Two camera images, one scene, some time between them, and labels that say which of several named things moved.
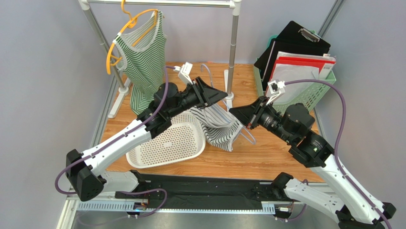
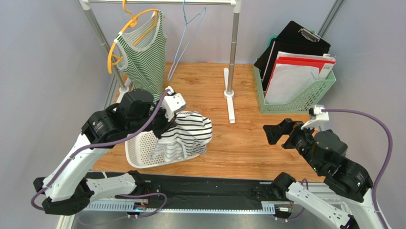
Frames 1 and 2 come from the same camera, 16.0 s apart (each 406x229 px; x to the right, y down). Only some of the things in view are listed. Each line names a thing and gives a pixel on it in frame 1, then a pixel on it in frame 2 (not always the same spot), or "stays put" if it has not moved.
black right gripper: [254, 113] to [293, 136]
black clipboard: [295, 32] stays put
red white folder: [289, 66] stays put
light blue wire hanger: [242, 131] to [189, 32]
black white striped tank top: [220, 128] to [188, 137]
